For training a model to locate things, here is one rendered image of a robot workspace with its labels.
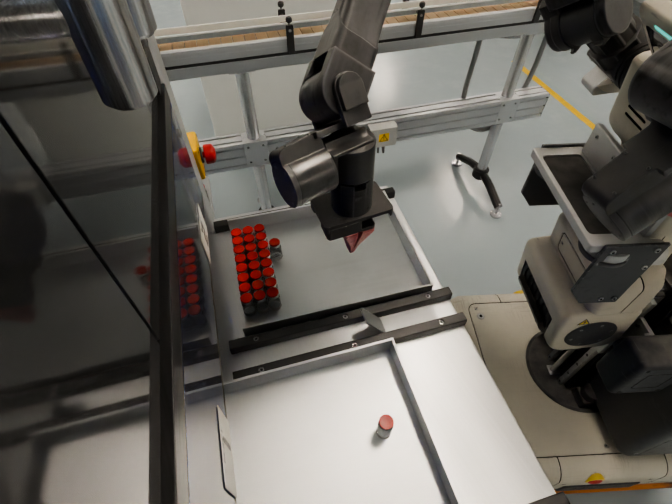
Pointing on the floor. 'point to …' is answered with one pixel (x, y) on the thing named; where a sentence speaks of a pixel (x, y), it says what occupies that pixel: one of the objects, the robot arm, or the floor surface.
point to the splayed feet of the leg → (482, 181)
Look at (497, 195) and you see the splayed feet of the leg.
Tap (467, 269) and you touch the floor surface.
